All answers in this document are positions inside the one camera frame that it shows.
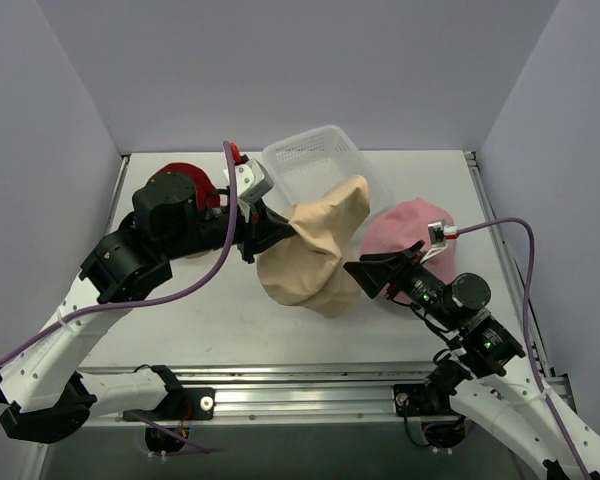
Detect aluminium mounting rail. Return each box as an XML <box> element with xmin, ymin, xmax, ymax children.
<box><xmin>74</xmin><ymin>362</ymin><xmax>579</xmax><ymax>429</ymax></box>

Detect white plastic basket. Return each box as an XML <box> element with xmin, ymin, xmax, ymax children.
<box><xmin>262</xmin><ymin>125</ymin><xmax>394</xmax><ymax>216</ymax></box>

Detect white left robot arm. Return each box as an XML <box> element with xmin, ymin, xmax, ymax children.
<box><xmin>0</xmin><ymin>166</ymin><xmax>293</xmax><ymax>444</ymax></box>

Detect red baseball cap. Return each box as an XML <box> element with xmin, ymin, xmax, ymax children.
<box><xmin>155</xmin><ymin>162</ymin><xmax>221</xmax><ymax>210</ymax></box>

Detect beige hat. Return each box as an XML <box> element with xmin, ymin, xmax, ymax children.
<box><xmin>256</xmin><ymin>175</ymin><xmax>370</xmax><ymax>319</ymax></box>

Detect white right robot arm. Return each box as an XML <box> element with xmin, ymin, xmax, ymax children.
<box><xmin>344</xmin><ymin>242</ymin><xmax>600</xmax><ymax>479</ymax></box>

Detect wooden mushroom hat stand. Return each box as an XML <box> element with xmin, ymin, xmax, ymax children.
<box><xmin>186</xmin><ymin>250</ymin><xmax>211</xmax><ymax>260</ymax></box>

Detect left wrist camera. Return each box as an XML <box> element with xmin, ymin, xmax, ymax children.
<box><xmin>223</xmin><ymin>158</ymin><xmax>274</xmax><ymax>206</ymax></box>

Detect pink hat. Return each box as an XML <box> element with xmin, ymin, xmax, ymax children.
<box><xmin>360</xmin><ymin>198</ymin><xmax>457</xmax><ymax>284</ymax></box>

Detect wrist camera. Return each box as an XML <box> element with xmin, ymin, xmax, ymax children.
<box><xmin>421</xmin><ymin>219</ymin><xmax>459</xmax><ymax>264</ymax></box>
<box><xmin>223</xmin><ymin>158</ymin><xmax>274</xmax><ymax>206</ymax></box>

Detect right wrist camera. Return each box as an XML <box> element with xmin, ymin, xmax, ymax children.
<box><xmin>421</xmin><ymin>219</ymin><xmax>459</xmax><ymax>264</ymax></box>

